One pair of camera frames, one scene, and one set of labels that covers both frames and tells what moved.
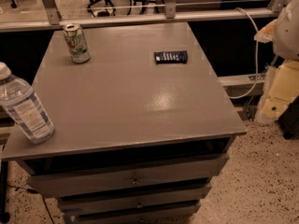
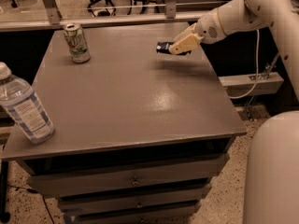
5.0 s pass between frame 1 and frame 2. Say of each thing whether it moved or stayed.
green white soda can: stayed
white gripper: moved
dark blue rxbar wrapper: moved
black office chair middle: stayed
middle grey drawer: stayed
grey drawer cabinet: stayed
